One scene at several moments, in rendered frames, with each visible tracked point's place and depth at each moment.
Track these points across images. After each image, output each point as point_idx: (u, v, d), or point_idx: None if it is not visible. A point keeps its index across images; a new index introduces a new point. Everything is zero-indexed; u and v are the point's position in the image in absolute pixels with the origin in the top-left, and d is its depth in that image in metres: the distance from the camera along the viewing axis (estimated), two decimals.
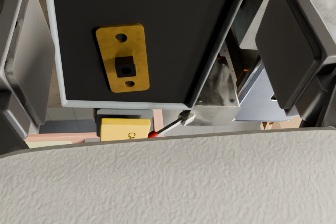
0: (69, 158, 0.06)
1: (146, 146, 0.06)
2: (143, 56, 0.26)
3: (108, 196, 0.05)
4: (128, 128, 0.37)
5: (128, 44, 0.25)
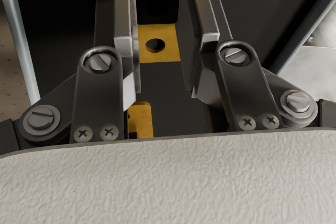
0: (69, 158, 0.06)
1: (146, 146, 0.06)
2: (148, 132, 0.22)
3: (108, 196, 0.05)
4: None
5: (131, 122, 0.20)
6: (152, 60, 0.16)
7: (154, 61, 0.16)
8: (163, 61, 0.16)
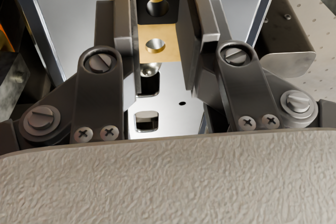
0: (69, 158, 0.06)
1: (146, 146, 0.06)
2: None
3: (108, 196, 0.05)
4: None
5: None
6: (152, 60, 0.16)
7: (154, 61, 0.16)
8: (163, 61, 0.16)
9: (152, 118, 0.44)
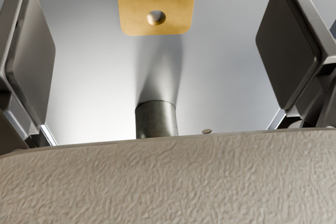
0: (69, 158, 0.06)
1: (146, 146, 0.06)
2: None
3: (108, 196, 0.05)
4: None
5: None
6: (153, 32, 0.17)
7: (155, 33, 0.17)
8: (163, 33, 0.17)
9: None
